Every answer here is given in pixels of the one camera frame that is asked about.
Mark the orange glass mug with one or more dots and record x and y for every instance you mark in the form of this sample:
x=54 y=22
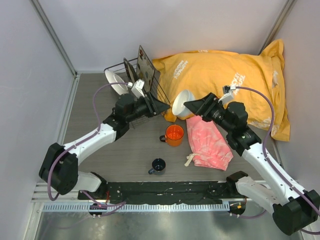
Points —
x=173 y=135

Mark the white slotted cable duct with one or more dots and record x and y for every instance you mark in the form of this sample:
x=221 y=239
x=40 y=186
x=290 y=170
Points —
x=89 y=207

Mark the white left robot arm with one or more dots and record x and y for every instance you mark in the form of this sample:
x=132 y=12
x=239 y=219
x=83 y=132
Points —
x=60 y=167

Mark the dark blue mug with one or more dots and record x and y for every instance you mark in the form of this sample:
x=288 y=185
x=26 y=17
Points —
x=158 y=167

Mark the pink patterned cloth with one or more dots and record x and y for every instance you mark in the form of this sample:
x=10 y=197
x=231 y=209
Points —
x=208 y=146

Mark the green rimmed white plate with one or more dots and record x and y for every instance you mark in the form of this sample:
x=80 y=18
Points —
x=117 y=83

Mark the white bowl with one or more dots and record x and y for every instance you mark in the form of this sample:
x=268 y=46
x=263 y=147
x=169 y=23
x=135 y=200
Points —
x=178 y=108

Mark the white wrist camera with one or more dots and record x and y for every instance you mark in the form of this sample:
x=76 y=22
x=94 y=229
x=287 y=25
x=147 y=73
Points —
x=228 y=94
x=137 y=88

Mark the yellow Mickey Mouse pillow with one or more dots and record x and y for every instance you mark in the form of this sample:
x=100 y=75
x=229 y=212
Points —
x=208 y=71

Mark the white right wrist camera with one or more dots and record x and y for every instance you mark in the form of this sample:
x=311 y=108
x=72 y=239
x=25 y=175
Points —
x=228 y=94

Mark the square floral plate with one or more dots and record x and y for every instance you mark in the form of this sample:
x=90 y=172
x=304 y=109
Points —
x=145 y=69

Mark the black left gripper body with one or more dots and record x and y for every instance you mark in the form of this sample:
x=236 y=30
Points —
x=141 y=108

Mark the brown checkered rim plate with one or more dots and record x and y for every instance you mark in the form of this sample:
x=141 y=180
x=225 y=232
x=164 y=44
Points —
x=130 y=71

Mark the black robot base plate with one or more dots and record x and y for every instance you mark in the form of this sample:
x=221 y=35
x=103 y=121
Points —
x=167 y=192

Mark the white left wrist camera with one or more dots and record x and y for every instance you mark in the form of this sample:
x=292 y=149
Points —
x=137 y=88

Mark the grey wire dish rack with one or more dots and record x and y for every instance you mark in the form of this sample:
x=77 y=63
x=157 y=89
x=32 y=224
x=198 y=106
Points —
x=156 y=89

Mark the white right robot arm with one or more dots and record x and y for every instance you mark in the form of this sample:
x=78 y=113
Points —
x=292 y=207

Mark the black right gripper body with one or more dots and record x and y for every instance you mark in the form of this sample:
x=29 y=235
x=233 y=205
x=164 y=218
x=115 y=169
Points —
x=219 y=116

